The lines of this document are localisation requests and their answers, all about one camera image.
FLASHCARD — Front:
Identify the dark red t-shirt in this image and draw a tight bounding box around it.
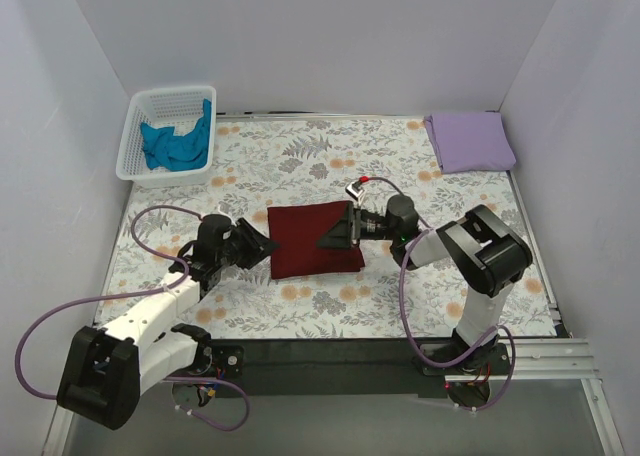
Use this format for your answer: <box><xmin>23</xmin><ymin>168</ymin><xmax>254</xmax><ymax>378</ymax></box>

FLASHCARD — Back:
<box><xmin>267</xmin><ymin>201</ymin><xmax>365</xmax><ymax>280</ymax></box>

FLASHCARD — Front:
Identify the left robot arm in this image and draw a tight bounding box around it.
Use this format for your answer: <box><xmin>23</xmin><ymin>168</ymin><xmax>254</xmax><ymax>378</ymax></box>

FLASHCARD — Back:
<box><xmin>56</xmin><ymin>214</ymin><xmax>278</xmax><ymax>430</ymax></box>

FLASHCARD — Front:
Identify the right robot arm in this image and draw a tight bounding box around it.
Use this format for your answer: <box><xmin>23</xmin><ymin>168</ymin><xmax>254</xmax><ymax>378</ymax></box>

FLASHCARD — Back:
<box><xmin>316</xmin><ymin>195</ymin><xmax>533</xmax><ymax>374</ymax></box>

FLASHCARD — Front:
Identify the floral table mat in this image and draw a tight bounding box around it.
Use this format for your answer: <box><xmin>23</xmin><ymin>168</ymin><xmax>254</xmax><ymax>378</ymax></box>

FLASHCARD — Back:
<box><xmin>95</xmin><ymin>119</ymin><xmax>527</xmax><ymax>339</ymax></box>

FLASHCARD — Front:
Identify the teal t-shirt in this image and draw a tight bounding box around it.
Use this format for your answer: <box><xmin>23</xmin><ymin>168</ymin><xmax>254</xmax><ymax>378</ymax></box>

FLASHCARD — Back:
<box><xmin>140</xmin><ymin>99</ymin><xmax>212</xmax><ymax>172</ymax></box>

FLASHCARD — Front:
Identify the white plastic basket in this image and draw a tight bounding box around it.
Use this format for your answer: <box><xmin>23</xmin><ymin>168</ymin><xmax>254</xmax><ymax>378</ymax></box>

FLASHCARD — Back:
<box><xmin>116</xmin><ymin>85</ymin><xmax>217</xmax><ymax>188</ymax></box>

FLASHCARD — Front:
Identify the folded purple t-shirt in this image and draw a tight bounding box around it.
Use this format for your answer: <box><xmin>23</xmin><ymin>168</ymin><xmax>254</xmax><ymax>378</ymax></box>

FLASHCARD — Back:
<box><xmin>424</xmin><ymin>111</ymin><xmax>516</xmax><ymax>174</ymax></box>

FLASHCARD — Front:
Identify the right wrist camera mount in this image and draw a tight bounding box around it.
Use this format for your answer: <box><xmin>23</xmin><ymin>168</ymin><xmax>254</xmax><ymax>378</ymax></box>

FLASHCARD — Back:
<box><xmin>345</xmin><ymin>176</ymin><xmax>369</xmax><ymax>206</ymax></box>

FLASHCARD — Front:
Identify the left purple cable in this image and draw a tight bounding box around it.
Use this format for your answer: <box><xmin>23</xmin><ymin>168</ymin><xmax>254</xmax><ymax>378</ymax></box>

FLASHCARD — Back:
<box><xmin>13</xmin><ymin>205</ymin><xmax>251</xmax><ymax>432</ymax></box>

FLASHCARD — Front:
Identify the aluminium front rail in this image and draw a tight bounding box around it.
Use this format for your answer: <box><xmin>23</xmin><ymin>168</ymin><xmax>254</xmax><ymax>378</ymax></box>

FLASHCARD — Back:
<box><xmin>63</xmin><ymin>338</ymin><xmax>601</xmax><ymax>382</ymax></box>

